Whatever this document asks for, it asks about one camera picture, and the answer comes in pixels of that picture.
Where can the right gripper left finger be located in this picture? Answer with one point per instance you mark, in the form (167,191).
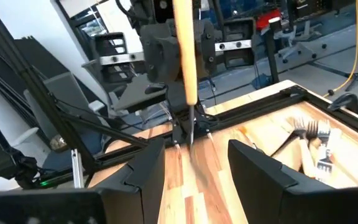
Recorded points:
(129,193)

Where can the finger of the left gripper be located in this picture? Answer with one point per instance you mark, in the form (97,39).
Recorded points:
(207,43)
(160,53)

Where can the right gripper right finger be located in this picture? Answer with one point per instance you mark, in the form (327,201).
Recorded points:
(266,193)

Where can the red tool chest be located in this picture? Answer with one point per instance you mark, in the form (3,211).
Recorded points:
(267,18)

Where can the black computer mouse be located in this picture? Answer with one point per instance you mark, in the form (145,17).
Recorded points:
(155,88)

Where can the grey desk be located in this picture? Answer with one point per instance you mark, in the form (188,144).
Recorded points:
(135,93)

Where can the silver aluminium extrusion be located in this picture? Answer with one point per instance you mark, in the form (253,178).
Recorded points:
(77,169)

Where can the grey office chair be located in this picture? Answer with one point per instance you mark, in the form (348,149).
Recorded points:
(64,90)

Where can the black table clamp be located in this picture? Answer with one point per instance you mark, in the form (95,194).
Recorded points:
(343,101)

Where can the black metal table frame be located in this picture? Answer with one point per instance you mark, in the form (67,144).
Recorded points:
(259,105)

